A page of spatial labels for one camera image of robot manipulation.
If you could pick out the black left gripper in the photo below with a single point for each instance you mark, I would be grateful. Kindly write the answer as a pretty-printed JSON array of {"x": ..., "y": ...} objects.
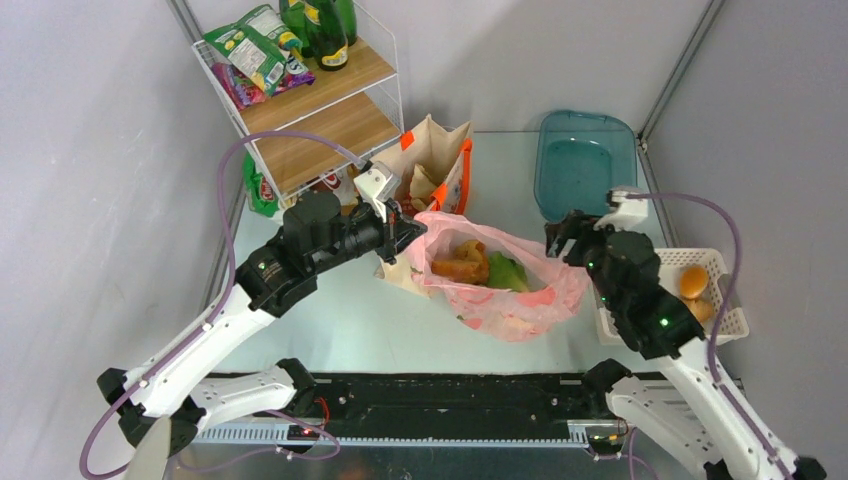
[{"x": 391, "y": 235}]

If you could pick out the green glass bottle front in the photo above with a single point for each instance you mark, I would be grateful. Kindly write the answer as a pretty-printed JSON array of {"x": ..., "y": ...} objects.
[{"x": 326, "y": 34}]

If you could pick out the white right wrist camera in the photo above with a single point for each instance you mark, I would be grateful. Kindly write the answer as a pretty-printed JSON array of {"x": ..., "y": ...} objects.
[{"x": 627, "y": 208}]

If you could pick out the green white snack bag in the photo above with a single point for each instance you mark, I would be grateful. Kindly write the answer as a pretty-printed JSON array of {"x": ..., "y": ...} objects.
[{"x": 261, "y": 198}]

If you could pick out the green lettuce head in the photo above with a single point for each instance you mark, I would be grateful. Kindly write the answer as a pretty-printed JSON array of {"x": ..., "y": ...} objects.
[{"x": 506, "y": 274}]

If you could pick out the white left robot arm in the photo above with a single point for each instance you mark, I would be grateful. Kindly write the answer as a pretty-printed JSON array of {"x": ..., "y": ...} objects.
[{"x": 315, "y": 237}]

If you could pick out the small brown bun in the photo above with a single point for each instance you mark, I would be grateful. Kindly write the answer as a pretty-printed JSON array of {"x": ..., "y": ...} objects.
[{"x": 693, "y": 282}]

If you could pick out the croissant bread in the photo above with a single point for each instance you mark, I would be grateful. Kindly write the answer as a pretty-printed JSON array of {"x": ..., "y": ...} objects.
[{"x": 471, "y": 251}]

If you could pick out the beige floral tote bag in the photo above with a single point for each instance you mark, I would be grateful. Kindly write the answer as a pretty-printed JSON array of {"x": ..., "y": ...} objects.
[{"x": 434, "y": 166}]

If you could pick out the round toasted bread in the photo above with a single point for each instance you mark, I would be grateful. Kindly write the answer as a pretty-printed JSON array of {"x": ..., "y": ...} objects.
[{"x": 462, "y": 271}]

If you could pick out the green chips bag top shelf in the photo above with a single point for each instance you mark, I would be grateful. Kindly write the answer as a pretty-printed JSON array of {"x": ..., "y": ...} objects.
[{"x": 254, "y": 45}]

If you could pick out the white plastic basket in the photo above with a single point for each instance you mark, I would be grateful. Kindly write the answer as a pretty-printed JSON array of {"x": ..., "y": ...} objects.
[{"x": 674, "y": 262}]

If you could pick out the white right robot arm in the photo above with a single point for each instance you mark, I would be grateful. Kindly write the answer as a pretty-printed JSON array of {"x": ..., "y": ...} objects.
[{"x": 721, "y": 438}]

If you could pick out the green glass bottle back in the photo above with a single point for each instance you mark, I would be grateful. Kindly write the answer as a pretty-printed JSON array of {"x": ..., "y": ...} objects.
[{"x": 347, "y": 15}]

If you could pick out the teal plastic tray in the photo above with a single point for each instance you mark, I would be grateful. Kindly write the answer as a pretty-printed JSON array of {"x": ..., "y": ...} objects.
[{"x": 580, "y": 157}]

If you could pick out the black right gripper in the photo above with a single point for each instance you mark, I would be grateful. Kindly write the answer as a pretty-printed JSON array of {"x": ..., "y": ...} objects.
[{"x": 570, "y": 241}]

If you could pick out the green glass bottle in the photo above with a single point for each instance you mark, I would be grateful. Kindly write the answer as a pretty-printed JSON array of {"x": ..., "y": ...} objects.
[
  {"x": 326, "y": 34},
  {"x": 347, "y": 15},
  {"x": 293, "y": 16}
]

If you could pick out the green glass bottle middle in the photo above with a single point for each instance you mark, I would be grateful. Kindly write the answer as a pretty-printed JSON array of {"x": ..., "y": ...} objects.
[{"x": 293, "y": 16}]

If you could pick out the pink plastic bag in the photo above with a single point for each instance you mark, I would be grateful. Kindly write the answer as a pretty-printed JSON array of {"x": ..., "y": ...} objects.
[{"x": 556, "y": 289}]

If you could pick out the white wire wooden shelf rack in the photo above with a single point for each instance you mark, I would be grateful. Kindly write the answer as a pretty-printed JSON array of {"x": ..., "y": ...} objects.
[{"x": 358, "y": 107}]

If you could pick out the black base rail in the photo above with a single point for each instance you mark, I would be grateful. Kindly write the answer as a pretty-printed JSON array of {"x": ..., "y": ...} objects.
[{"x": 456, "y": 407}]

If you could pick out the small golden bread roll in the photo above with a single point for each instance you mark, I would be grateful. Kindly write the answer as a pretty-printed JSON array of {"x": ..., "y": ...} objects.
[{"x": 701, "y": 309}]

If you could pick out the white brown snack bag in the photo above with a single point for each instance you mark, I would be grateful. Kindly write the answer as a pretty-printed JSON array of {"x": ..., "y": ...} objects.
[{"x": 340, "y": 183}]

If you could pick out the purple candy bag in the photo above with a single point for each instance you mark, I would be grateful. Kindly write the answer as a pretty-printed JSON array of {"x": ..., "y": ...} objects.
[{"x": 244, "y": 93}]

